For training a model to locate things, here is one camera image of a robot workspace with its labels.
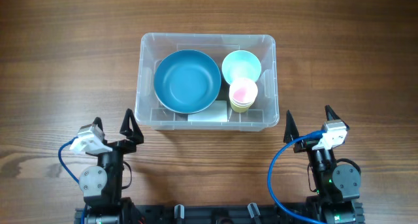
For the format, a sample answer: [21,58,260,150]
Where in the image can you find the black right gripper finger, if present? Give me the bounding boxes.
[283,110,300,144]
[325,105,349,130]

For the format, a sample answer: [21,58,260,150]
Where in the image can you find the cream plastic cup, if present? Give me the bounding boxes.
[230,99,254,108]

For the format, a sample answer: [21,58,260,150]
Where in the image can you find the yellow plastic cup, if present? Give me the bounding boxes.
[231,103,251,113]

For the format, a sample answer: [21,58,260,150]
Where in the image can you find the pink plastic cup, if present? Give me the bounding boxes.
[229,78,258,103]

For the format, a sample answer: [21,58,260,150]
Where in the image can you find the dark blue bowl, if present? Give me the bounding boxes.
[153,49,222,115]

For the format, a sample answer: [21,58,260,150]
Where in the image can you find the mint green small bowl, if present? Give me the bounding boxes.
[221,50,261,85]

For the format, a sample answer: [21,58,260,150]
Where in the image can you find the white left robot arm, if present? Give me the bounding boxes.
[71,108,146,223]

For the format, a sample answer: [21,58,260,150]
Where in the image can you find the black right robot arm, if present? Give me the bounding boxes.
[287,105,365,223]

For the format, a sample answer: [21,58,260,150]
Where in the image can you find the clear plastic storage bin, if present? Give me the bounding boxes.
[135,33,280,131]

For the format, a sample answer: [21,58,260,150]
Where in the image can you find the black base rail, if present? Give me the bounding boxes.
[84,202,365,224]

